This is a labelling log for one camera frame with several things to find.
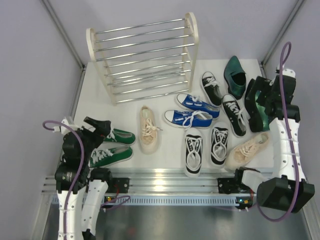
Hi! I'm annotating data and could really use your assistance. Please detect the green sneaker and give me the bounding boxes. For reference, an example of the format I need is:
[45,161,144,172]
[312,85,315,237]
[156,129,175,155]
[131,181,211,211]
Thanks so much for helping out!
[88,146,133,169]
[102,125,136,146]

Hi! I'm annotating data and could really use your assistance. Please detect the beige lace sneaker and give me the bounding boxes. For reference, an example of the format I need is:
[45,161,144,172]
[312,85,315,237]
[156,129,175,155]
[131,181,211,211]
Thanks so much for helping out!
[139,105,162,155]
[225,132,270,171]

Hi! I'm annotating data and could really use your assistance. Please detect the blue sneaker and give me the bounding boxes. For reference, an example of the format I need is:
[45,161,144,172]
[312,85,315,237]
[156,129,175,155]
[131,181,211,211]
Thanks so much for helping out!
[163,110,213,129]
[175,93,220,119]

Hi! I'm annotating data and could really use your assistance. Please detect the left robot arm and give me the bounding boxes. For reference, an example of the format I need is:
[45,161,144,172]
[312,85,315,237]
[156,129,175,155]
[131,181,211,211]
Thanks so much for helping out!
[54,117,114,240]

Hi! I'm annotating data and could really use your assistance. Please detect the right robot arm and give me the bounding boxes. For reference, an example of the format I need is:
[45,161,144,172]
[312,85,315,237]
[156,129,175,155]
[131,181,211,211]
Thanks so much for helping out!
[233,68,315,213]

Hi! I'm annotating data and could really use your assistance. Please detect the teal heel shoe lower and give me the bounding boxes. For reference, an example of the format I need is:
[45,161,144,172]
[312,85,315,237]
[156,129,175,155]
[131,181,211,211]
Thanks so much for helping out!
[255,90,270,132]

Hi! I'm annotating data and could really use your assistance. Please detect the teal heel shoe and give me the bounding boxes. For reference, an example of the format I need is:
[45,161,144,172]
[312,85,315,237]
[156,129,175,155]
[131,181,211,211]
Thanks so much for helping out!
[223,55,247,100]
[255,90,270,132]

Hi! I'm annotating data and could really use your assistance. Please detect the teal heel shoe upper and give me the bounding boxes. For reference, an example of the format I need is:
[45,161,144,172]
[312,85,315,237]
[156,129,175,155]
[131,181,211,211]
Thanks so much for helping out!
[223,55,247,100]

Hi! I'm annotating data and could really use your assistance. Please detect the white metal shoe rack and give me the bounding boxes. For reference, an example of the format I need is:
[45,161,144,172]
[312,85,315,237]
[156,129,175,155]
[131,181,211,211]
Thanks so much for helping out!
[85,12,199,105]

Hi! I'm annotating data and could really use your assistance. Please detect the black sneaker lower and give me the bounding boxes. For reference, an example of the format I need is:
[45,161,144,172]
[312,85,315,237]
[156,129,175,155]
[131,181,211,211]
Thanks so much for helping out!
[222,93,247,138]

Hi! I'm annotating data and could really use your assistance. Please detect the black white sneaker right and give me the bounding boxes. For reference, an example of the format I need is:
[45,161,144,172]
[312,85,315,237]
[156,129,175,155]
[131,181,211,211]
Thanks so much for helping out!
[210,121,230,168]

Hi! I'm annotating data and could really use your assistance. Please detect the black white sneaker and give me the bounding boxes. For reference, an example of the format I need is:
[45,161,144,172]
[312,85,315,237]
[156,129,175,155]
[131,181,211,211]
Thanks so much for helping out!
[210,121,230,168]
[184,128,203,178]

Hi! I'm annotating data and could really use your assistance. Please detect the black sneaker upper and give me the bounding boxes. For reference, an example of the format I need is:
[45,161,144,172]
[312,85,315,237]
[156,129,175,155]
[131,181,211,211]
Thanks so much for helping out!
[200,71,223,107]

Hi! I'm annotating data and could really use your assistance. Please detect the black white sneaker left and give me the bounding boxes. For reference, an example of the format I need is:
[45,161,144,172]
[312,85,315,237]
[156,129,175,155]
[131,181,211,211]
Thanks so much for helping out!
[184,128,203,178]

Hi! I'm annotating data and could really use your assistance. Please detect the aluminium mounting rail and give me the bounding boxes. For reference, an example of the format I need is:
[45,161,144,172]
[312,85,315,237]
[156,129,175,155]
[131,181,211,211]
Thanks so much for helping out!
[41,167,276,196]

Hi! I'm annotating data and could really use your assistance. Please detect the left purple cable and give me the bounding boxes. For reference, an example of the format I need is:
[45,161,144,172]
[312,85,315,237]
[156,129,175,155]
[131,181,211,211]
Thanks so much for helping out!
[42,120,131,240]

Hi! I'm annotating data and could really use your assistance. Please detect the purple cable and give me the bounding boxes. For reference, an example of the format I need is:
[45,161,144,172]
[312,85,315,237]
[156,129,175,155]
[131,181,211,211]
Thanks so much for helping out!
[42,120,131,240]
[256,41,302,222]

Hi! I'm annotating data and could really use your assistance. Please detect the perforated cable tray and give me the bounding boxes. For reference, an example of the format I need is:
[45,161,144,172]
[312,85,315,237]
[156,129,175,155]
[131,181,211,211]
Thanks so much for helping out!
[51,194,241,206]

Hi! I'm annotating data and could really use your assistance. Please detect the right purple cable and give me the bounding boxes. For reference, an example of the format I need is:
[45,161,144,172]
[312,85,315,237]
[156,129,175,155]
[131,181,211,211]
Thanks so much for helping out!
[256,41,302,222]

